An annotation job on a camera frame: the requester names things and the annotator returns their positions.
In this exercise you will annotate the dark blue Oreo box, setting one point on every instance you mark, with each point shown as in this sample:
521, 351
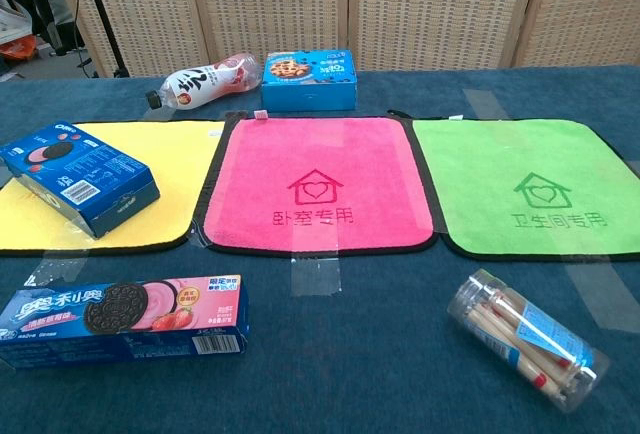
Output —
75, 174

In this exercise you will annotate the light blue chocolate-chip cookie box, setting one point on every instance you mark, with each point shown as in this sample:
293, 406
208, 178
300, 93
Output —
310, 91

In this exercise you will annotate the plastic drink bottle white label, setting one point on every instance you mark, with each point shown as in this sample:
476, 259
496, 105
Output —
195, 86

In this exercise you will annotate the Oreo box with strawberry picture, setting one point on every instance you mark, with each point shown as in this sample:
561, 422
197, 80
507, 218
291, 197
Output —
125, 314

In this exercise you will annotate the pink cloth with house print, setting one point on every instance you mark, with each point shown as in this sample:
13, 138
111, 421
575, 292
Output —
320, 154

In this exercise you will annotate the clear tape strip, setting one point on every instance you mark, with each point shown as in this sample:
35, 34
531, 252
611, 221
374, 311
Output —
55, 269
316, 276
605, 294
487, 104

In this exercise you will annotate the yellow cloth with black edge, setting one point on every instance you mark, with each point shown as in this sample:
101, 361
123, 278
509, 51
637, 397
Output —
175, 164

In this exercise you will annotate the green cloth with house print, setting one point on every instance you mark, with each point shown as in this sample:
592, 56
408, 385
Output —
500, 164

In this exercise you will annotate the woven wooden folding screen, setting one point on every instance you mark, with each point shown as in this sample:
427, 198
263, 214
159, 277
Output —
280, 4

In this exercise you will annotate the clear jar of biscuit sticks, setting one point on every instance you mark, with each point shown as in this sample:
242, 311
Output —
525, 339

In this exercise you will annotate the black tripod stand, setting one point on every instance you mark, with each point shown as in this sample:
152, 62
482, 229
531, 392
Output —
100, 9

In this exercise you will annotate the black office chair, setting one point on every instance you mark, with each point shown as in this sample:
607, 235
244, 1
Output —
55, 14

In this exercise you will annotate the orange plastic bag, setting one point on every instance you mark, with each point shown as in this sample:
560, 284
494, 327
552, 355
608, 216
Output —
20, 48

